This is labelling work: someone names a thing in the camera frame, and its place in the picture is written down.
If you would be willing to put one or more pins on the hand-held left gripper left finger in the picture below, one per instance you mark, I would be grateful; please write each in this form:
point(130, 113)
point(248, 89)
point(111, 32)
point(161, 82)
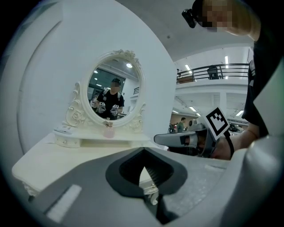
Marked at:
point(88, 188)

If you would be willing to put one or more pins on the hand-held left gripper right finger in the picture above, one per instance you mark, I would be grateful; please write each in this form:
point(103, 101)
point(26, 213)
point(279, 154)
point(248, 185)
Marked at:
point(190, 181)

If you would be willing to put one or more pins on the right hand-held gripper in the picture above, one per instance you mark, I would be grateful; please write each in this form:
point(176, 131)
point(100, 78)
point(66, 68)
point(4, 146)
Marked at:
point(217, 124)

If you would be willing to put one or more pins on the small wooden perfume bottle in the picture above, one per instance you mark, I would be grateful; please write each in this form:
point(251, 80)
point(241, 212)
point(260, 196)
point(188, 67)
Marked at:
point(109, 133)

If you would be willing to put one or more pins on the person's right forearm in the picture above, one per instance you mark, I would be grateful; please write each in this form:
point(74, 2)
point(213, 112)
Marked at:
point(241, 139)

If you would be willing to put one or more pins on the white dressing table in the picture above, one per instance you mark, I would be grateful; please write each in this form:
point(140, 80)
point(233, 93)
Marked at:
point(66, 153)

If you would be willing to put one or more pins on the ceiling strip light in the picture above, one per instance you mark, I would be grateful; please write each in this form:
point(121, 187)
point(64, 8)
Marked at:
point(187, 67)
point(226, 62)

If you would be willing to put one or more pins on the black mezzanine railing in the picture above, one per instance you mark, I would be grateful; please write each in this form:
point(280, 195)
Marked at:
point(199, 71)

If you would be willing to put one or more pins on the black office chair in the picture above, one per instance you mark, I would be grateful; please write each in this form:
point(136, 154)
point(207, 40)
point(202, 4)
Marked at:
point(213, 73)

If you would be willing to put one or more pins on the person's black T-shirt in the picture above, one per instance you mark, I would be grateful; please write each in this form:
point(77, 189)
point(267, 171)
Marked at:
point(264, 88)

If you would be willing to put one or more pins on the person's head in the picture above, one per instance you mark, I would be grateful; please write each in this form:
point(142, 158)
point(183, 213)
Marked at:
point(233, 17)

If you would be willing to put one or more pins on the oval mirror white carved frame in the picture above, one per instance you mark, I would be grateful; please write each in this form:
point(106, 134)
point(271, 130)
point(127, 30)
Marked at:
point(115, 88)

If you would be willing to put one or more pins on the black head-worn camera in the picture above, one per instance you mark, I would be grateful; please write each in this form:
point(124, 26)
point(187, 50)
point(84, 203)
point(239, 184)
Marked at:
point(189, 16)

